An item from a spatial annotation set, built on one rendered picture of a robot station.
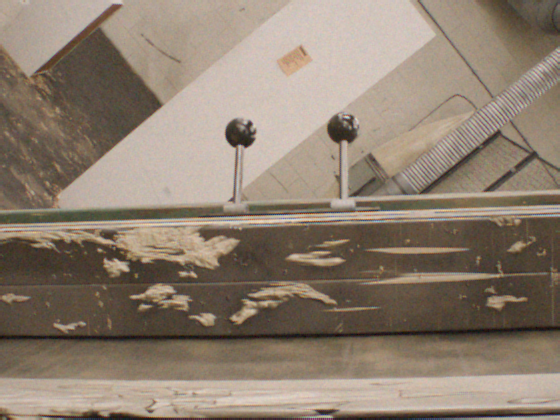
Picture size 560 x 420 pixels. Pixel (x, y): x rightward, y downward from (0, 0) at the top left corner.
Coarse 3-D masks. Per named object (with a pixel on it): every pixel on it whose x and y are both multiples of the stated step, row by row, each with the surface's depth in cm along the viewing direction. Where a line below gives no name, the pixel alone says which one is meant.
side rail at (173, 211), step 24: (480, 192) 124; (504, 192) 122; (528, 192) 120; (552, 192) 118; (0, 216) 129; (24, 216) 129; (48, 216) 128; (72, 216) 128; (96, 216) 127; (120, 216) 127; (144, 216) 126; (168, 216) 126; (192, 216) 125
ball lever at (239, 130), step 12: (240, 120) 106; (228, 132) 106; (240, 132) 105; (252, 132) 106; (240, 144) 106; (240, 156) 105; (240, 168) 105; (240, 180) 104; (240, 192) 103; (228, 204) 102; (240, 204) 102
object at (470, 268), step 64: (0, 256) 58; (64, 256) 57; (128, 256) 57; (192, 256) 56; (256, 256) 56; (320, 256) 55; (384, 256) 54; (448, 256) 54; (512, 256) 53; (0, 320) 58; (64, 320) 58; (128, 320) 57; (192, 320) 56; (256, 320) 56; (320, 320) 55; (384, 320) 55; (448, 320) 54; (512, 320) 54
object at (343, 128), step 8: (344, 112) 105; (336, 120) 104; (344, 120) 104; (352, 120) 104; (328, 128) 105; (336, 128) 104; (344, 128) 104; (352, 128) 104; (336, 136) 104; (344, 136) 104; (352, 136) 104; (344, 144) 104; (344, 152) 103; (344, 160) 103; (344, 168) 103; (344, 176) 102; (344, 184) 102; (344, 192) 101; (336, 200) 100; (344, 200) 100; (352, 200) 100; (336, 208) 100; (344, 208) 100; (352, 208) 100
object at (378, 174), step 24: (456, 120) 666; (384, 144) 679; (408, 144) 665; (432, 144) 660; (360, 168) 669; (384, 168) 660; (336, 192) 674; (360, 192) 662; (384, 192) 639; (408, 192) 635
